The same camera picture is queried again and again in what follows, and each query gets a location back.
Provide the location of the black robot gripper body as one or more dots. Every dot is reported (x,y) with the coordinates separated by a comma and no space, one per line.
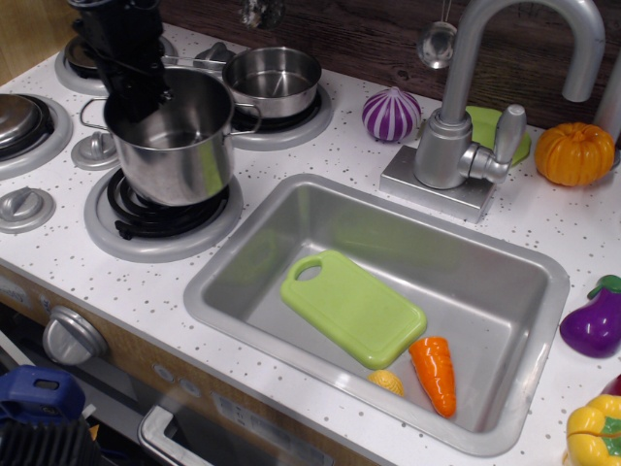
(125,39)

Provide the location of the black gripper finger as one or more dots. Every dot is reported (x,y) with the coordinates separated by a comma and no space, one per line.
(133,106)

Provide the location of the tall steel pot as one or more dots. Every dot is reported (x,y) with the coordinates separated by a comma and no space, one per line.
(182,154)

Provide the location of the silver stove knob middle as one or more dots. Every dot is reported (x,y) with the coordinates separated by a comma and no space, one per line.
(96,152)

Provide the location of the silver stove knob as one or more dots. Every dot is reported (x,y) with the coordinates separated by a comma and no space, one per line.
(213,59)
(25,209)
(96,152)

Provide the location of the silver stove knob back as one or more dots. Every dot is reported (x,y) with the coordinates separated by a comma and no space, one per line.
(213,59)

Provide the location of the silver stove knob lower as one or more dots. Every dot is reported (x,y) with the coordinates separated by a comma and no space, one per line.
(25,209)

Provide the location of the black frying pan with lid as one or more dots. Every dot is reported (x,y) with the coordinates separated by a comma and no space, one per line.
(79,57)

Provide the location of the steel lid on left burner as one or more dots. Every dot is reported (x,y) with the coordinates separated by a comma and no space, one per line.
(21,122)

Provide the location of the front black coil burner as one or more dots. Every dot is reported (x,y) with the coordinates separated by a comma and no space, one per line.
(129,227)

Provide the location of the hanging steel utensil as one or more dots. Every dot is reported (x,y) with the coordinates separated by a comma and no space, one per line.
(262,14)

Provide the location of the small steel saucepan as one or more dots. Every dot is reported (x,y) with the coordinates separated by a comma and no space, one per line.
(279,81)

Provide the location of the back right burner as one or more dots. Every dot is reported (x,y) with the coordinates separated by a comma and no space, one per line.
(287,133)

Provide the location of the silver oven knob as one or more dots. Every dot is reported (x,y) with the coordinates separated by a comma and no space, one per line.
(70,339)

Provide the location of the purple striped toy onion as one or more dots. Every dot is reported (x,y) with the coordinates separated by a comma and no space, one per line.
(391,115)

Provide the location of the blue clamp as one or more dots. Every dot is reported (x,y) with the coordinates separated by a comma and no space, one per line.
(32,394)

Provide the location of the hanging steel ladle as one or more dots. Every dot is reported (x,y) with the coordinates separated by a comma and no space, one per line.
(435,44)

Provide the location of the silver faucet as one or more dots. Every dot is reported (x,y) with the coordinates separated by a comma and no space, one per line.
(450,172)

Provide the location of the green cutting board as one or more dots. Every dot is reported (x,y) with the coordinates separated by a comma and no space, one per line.
(365,317)

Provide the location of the green plate behind faucet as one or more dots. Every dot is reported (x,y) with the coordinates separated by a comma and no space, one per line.
(484,122)

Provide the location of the yellow toy corn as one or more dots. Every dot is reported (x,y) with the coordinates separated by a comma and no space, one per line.
(387,380)

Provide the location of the orange toy carrot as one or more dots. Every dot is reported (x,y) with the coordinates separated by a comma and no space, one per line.
(433,366)

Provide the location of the silver sink basin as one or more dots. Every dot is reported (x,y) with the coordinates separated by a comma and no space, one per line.
(497,305)

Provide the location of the orange toy pumpkin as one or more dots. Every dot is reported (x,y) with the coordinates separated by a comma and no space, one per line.
(574,154)

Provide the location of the purple toy eggplant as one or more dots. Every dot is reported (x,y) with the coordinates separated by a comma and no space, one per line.
(594,329)

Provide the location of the yellow toy bell pepper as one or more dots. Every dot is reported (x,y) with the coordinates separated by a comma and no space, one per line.
(593,433)

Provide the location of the silver oven door handle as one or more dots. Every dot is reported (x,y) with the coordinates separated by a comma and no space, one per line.
(188,439)

